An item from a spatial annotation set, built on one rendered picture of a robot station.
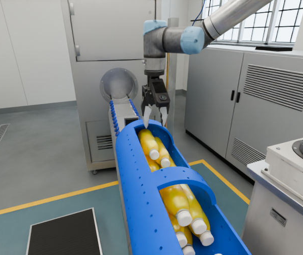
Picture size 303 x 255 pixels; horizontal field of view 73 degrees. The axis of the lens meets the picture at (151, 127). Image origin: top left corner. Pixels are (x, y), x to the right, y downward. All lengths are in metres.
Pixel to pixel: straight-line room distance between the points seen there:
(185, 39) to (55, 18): 4.53
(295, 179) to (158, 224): 0.46
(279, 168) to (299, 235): 0.21
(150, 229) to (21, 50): 4.84
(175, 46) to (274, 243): 0.76
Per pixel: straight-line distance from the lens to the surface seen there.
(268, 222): 0.92
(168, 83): 1.54
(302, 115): 2.12
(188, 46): 0.64
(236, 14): 0.74
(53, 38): 5.06
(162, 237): 0.50
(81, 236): 1.91
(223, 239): 0.72
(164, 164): 0.87
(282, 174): 0.81
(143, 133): 0.95
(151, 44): 0.69
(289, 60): 2.17
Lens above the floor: 1.60
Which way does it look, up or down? 25 degrees down
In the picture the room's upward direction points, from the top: straight up
